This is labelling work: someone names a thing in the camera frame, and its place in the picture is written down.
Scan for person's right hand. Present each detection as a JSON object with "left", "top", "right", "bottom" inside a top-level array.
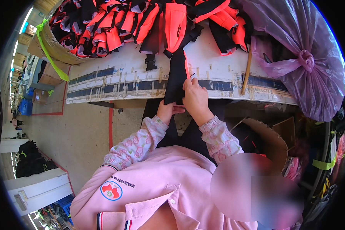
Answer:
[{"left": 182, "top": 77, "right": 215, "bottom": 127}]

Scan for person's left hand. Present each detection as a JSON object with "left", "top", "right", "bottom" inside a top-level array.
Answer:
[{"left": 156, "top": 99, "right": 186, "bottom": 126}]

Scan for black garment piece orange edge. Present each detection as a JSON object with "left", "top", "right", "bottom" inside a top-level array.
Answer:
[{"left": 163, "top": 3, "right": 205, "bottom": 106}]

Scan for black plastic buckle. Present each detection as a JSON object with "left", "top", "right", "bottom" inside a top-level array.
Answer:
[{"left": 145, "top": 53, "right": 158, "bottom": 71}]

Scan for wooden stick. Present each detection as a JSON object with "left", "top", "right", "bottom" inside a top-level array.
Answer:
[{"left": 241, "top": 44, "right": 253, "bottom": 95}]

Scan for person's body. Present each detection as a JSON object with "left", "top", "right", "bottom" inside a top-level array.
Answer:
[{"left": 70, "top": 145, "right": 304, "bottom": 230}]

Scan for open cardboard box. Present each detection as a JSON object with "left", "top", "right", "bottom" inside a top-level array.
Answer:
[{"left": 229, "top": 116, "right": 297, "bottom": 173}]

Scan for pile of orange black garments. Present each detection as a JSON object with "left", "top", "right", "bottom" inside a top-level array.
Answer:
[{"left": 49, "top": 0, "right": 254, "bottom": 58}]

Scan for purple plastic bag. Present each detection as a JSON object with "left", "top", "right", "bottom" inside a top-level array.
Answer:
[{"left": 238, "top": 0, "right": 345, "bottom": 122}]

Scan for cardboard box with garments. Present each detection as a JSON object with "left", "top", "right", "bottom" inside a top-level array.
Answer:
[{"left": 27, "top": 21, "right": 85, "bottom": 65}]

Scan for small cardboard box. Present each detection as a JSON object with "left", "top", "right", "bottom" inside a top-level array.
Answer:
[{"left": 32, "top": 89, "right": 49, "bottom": 104}]

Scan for blue plastic crate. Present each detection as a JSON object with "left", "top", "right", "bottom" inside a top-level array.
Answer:
[
  {"left": 18, "top": 99, "right": 34, "bottom": 116},
  {"left": 56, "top": 194, "right": 75, "bottom": 225}
]

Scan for heap of black garments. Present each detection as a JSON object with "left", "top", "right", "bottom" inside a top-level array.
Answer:
[{"left": 15, "top": 140, "right": 58, "bottom": 179}]

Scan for green plastic strap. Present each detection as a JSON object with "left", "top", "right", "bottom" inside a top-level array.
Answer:
[{"left": 36, "top": 19, "right": 70, "bottom": 82}]

